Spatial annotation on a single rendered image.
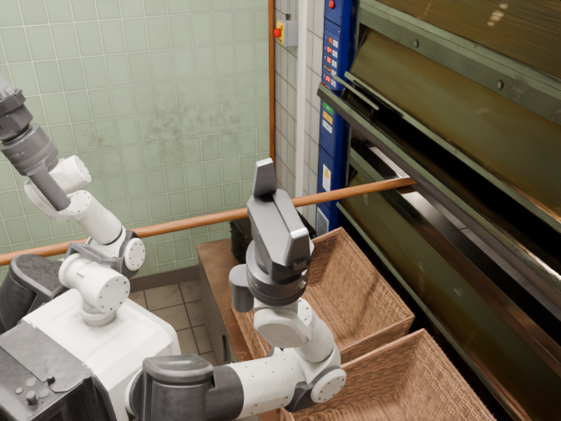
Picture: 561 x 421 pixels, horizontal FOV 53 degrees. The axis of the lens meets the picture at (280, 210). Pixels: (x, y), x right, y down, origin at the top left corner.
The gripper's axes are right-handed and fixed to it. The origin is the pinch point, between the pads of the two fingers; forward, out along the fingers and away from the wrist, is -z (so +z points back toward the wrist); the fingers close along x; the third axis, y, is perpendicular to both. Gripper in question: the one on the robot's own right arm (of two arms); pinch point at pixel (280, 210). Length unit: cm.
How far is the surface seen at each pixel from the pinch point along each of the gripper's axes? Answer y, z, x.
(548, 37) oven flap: 69, 14, 29
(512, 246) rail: 50, 38, 0
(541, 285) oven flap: 49, 36, -10
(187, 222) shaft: -4, 79, 55
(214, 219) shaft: 4, 80, 54
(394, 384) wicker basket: 44, 125, 2
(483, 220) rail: 50, 41, 8
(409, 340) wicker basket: 50, 108, 9
